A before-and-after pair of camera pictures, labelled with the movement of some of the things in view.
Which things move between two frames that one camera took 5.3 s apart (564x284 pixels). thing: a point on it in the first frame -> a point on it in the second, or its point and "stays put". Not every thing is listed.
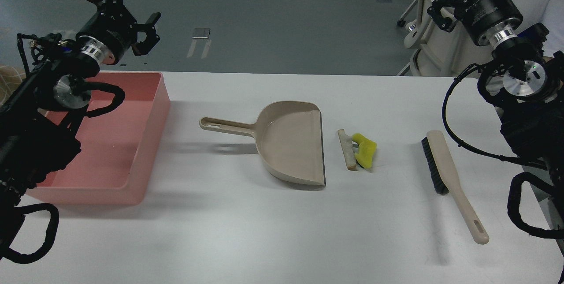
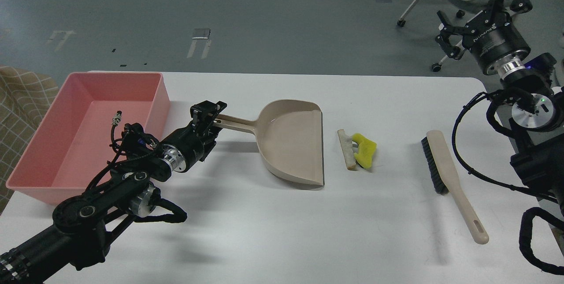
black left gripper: (112, 25) -> (195, 143)
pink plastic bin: (118, 150) stays put
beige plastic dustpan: (288, 135) stays put
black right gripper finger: (439, 2) -> (453, 51)
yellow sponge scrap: (366, 147) stays put
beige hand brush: (446, 180) stays put
